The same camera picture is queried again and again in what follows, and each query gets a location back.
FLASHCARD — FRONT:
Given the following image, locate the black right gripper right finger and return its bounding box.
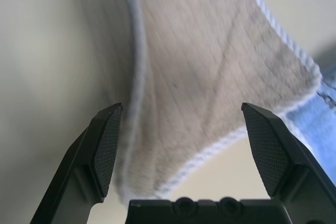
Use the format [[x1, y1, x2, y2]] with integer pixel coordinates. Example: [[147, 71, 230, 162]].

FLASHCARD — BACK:
[[240, 102, 336, 224]]

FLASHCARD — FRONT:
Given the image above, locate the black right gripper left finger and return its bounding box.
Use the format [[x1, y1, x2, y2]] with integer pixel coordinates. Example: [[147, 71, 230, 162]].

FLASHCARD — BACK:
[[28, 102, 124, 224]]

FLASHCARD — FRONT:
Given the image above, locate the beige towel white trim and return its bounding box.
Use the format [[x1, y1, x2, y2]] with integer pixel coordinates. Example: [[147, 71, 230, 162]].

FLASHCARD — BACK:
[[115, 0, 323, 201]]

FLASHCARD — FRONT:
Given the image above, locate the blue folded towel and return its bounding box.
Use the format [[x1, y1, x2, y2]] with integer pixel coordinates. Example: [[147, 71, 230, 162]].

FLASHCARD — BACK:
[[278, 66, 336, 162]]

